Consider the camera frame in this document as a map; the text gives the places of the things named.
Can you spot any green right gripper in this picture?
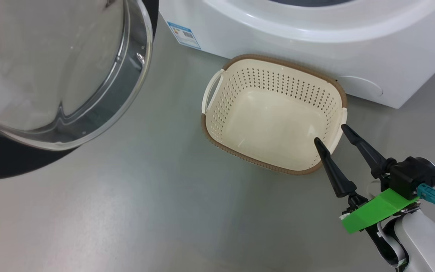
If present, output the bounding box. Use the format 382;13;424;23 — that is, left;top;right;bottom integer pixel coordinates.
314;124;420;234

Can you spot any white front-load washing machine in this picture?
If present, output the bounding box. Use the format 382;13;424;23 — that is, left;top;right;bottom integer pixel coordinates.
159;0;435;109

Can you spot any blue energy label sticker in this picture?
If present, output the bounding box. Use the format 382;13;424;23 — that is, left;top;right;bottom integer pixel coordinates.
167;21;202;50

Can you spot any cream perforated laundry basket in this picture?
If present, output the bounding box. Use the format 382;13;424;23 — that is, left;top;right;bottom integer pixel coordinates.
201;54;348;176

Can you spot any black rimmed glass washer door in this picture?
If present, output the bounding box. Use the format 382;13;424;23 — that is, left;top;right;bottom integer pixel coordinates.
0;0;159;181

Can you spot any round white filter cover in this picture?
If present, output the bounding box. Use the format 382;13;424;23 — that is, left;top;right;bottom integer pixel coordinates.
336;76;383;97

